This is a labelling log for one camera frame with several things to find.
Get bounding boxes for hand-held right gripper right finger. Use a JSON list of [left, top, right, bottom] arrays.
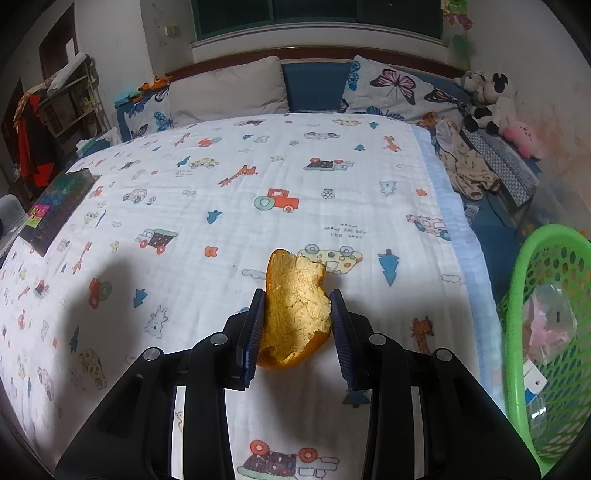
[[329, 288, 541, 480]]

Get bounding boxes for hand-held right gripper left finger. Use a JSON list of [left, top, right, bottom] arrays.
[[54, 288, 266, 480]]

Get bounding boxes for orange peel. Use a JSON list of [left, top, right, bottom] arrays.
[[256, 249, 333, 373]]

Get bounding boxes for green plastic basket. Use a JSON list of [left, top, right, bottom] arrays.
[[496, 224, 591, 468]]

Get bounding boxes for blue and white milk carton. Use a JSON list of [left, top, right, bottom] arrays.
[[522, 360, 548, 408]]

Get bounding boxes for clear plastic bag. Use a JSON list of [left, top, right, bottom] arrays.
[[522, 284, 579, 366]]

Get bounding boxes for blue bed sheet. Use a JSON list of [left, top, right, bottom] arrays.
[[462, 69, 548, 261]]

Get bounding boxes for white cartoon printed blanket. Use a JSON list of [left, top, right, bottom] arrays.
[[0, 113, 509, 480]]

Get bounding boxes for beige clothing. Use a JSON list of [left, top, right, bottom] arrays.
[[434, 120, 502, 200]]

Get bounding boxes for black colourful box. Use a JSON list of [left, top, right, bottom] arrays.
[[17, 168, 101, 257]]

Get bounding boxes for checkered folded cloth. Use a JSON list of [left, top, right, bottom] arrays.
[[464, 129, 539, 206]]

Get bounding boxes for blue headboard cushion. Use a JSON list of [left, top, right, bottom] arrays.
[[281, 60, 356, 114]]

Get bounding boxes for large butterfly pillow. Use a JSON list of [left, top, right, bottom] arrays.
[[342, 55, 467, 126]]

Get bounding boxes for small butterfly pillow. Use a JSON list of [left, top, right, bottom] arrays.
[[117, 88, 176, 141]]

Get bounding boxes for grey pillow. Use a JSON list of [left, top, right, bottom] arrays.
[[167, 56, 289, 127]]

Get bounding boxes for clear plastic storage box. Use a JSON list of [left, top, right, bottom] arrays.
[[531, 175, 591, 232]]

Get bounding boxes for pink plush toy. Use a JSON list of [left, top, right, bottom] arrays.
[[503, 115, 546, 160]]

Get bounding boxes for black and white cow plush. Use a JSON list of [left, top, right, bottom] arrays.
[[462, 71, 516, 137]]

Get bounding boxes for grey dog plush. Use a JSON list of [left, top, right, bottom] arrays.
[[455, 71, 485, 94]]

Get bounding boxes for wooden headboard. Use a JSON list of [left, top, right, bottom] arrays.
[[164, 44, 467, 83]]

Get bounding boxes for red hanging clothes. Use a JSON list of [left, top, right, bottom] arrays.
[[14, 90, 61, 188]]

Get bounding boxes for metal shelf rack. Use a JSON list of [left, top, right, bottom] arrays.
[[39, 53, 112, 139]]

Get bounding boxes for dark window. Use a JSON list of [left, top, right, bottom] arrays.
[[191, 0, 444, 40]]

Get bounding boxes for brown door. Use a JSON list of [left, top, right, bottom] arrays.
[[39, 4, 77, 85]]

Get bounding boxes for flower wall decoration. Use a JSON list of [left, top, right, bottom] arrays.
[[441, 0, 474, 51]]

